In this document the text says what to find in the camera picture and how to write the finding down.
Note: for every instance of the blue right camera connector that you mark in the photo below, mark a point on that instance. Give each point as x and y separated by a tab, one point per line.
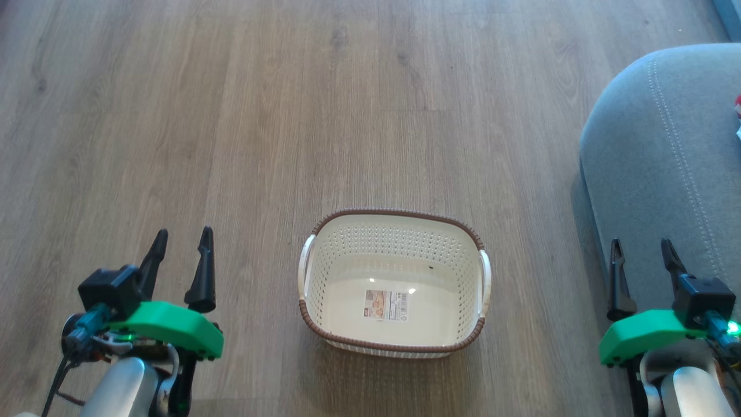
718	327

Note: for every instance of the blue left camera connector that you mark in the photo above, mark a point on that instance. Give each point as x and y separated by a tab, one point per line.
90	324

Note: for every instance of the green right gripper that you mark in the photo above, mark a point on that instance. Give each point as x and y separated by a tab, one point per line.
642	336

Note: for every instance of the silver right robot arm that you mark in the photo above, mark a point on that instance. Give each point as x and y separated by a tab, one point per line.
689	391

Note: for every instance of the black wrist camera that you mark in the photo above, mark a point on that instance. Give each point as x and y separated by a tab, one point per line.
703	298
110	286

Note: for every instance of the grey fabric sofa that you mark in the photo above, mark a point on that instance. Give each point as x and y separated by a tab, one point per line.
660	174

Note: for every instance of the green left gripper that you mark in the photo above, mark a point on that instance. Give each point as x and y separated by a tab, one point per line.
173	327

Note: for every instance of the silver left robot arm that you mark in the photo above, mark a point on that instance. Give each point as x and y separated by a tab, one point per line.
124	385

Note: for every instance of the printed basket label sticker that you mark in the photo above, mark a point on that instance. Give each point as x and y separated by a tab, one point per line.
386	305

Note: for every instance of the blue camera connector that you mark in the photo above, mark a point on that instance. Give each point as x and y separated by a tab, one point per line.
90	324
718	327

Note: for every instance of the white perforated laundry basket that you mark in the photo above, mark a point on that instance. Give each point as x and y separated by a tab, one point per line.
463	301

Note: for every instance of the red and white clothing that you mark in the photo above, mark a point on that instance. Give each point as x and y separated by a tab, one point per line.
738	107

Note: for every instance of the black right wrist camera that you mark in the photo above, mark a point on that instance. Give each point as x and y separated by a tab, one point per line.
703	298

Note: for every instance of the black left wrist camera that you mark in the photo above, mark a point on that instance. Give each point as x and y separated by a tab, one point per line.
110	286

